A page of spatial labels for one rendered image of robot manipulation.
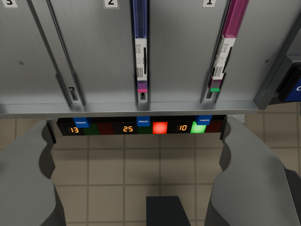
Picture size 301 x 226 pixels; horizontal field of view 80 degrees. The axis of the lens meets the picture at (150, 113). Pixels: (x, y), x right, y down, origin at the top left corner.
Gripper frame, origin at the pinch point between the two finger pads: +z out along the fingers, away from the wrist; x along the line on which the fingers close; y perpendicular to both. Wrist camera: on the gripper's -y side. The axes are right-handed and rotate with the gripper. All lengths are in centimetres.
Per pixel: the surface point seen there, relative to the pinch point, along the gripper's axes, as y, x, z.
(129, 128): 14.8, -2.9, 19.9
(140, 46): -2.0, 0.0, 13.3
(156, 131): 15.9, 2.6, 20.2
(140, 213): 92, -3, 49
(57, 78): 2.5, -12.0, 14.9
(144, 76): 2.3, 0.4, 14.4
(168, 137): 57, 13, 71
